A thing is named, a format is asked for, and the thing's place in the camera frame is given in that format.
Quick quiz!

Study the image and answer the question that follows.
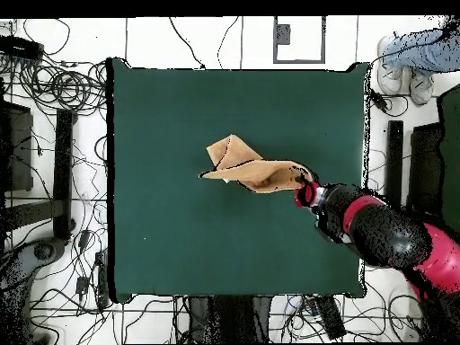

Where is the gray chair base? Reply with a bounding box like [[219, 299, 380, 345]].
[[0, 236, 69, 344]]

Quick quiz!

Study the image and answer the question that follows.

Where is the tan terry towel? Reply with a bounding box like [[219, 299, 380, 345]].
[[199, 133, 315, 194]]

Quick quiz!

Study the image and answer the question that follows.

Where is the black power strip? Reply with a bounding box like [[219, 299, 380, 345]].
[[94, 251, 110, 310], [314, 296, 347, 341]]

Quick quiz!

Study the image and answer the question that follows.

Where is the gray floor socket box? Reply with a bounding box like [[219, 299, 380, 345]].
[[276, 23, 292, 46]]

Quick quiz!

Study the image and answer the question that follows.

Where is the dark green table cloth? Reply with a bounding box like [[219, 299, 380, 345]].
[[106, 57, 372, 304]]

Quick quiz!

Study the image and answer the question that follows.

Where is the gray floor hatch frame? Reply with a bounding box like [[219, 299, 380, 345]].
[[272, 15, 327, 65]]

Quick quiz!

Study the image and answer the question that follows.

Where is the black flat device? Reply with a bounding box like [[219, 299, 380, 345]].
[[0, 35, 45, 61]]

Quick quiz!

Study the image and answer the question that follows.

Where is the black stand base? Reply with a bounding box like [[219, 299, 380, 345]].
[[385, 119, 404, 208], [3, 108, 76, 241]]

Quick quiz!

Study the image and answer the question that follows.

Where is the black box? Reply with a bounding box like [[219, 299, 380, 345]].
[[409, 121, 445, 217], [0, 100, 34, 192]]

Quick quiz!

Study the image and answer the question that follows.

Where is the person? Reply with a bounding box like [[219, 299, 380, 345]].
[[376, 15, 460, 106]]

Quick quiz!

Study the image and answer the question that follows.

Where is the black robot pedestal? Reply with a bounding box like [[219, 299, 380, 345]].
[[186, 295, 272, 344]]

